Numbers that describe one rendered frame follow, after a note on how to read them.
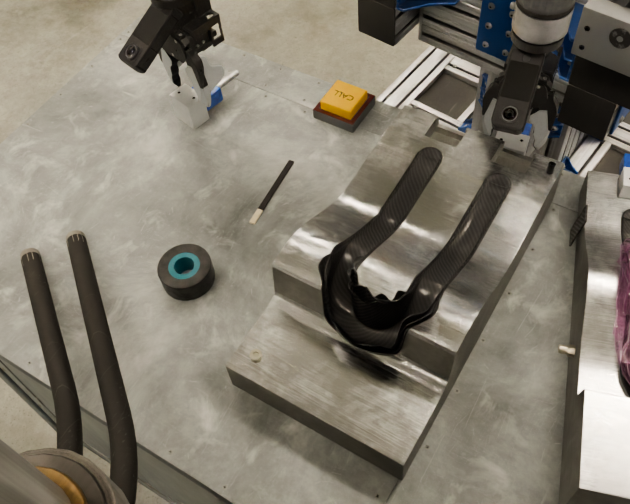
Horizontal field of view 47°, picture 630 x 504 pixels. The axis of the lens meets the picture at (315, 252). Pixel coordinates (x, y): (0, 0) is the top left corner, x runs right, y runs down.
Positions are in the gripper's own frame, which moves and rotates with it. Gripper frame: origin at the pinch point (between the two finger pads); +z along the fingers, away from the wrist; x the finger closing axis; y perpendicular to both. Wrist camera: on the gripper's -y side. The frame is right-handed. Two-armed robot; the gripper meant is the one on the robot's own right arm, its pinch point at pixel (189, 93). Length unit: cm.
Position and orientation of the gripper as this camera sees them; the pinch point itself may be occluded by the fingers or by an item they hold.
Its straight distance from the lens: 128.3
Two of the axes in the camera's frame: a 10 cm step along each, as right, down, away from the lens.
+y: 6.9, -6.3, 3.7
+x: -7.2, -5.4, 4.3
